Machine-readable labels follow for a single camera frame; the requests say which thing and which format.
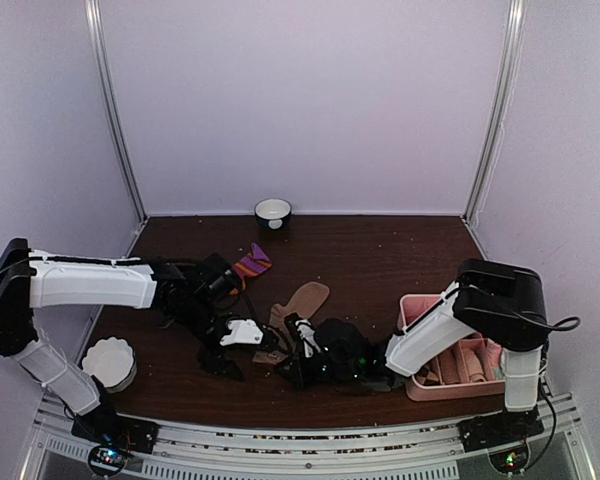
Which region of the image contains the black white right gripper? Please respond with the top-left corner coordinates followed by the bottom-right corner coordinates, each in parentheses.
top-left (276, 351), bottom-right (361, 390)

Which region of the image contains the tan ribbed sock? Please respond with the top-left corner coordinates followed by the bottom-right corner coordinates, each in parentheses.
top-left (252, 281), bottom-right (330, 369)

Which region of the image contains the purple orange striped sock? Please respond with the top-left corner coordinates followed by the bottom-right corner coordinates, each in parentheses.
top-left (232, 243), bottom-right (272, 289)

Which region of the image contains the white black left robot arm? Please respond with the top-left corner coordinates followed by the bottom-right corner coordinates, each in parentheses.
top-left (0, 238), bottom-right (278, 444)

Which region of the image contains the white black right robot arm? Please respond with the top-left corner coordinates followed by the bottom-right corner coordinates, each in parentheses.
top-left (274, 259), bottom-right (550, 442)

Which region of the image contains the white scalloped bowl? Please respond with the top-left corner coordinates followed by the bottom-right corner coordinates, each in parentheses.
top-left (81, 337), bottom-right (137, 393)

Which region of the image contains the tan rolled sock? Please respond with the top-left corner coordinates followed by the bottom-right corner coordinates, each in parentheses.
top-left (435, 349), bottom-right (468, 386)

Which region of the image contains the black white small bowl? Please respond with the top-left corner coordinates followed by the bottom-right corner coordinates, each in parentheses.
top-left (254, 198), bottom-right (292, 231)

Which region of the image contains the pink divided organizer box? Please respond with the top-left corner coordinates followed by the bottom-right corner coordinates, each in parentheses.
top-left (398, 293), bottom-right (511, 402)

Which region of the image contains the beige rolled sock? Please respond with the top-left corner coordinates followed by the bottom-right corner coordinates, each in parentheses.
top-left (462, 349), bottom-right (493, 383)

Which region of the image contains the left circuit board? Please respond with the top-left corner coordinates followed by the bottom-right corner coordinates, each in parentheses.
top-left (87, 445), bottom-right (129, 477)

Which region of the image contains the circuit board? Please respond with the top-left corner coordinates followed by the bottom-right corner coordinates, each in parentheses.
top-left (489, 446), bottom-right (530, 475)
top-left (87, 445), bottom-right (129, 477)

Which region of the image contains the right circuit board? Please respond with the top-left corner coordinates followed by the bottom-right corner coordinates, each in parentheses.
top-left (489, 446), bottom-right (530, 475)

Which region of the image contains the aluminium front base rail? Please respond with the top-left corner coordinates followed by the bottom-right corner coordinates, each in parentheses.
top-left (15, 394), bottom-right (600, 479)

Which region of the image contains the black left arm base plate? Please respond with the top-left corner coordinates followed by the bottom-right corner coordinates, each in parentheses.
top-left (71, 416), bottom-right (159, 454)

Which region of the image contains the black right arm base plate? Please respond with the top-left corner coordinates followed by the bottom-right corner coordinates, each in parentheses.
top-left (457, 411), bottom-right (544, 452)

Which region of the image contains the aluminium right side rail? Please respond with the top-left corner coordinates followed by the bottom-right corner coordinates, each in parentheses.
top-left (461, 216), bottom-right (491, 260)

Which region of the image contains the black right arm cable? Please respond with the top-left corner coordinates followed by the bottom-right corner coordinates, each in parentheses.
top-left (514, 314), bottom-right (580, 334)

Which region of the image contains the aluminium left corner post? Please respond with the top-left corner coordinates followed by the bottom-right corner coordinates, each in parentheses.
top-left (84, 0), bottom-right (147, 222)

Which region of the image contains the aluminium corner post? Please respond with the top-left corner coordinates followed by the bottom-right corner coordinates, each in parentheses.
top-left (84, 0), bottom-right (147, 222)
top-left (464, 0), bottom-right (527, 227)

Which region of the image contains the aluminium right corner post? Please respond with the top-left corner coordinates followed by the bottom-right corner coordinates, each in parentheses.
top-left (464, 0), bottom-right (527, 227)

